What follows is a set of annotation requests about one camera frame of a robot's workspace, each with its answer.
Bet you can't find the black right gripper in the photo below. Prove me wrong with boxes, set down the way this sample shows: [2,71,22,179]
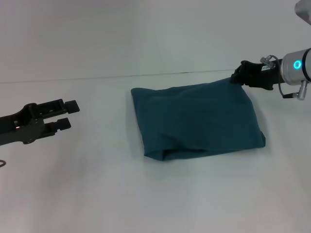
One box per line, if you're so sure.
[229,59,286,90]

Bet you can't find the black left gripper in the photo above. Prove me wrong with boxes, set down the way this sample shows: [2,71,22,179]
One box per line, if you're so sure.
[0,99,80,146]

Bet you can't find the teal blue printed T-shirt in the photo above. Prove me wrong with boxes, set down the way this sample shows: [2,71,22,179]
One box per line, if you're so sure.
[130,77,266,161]

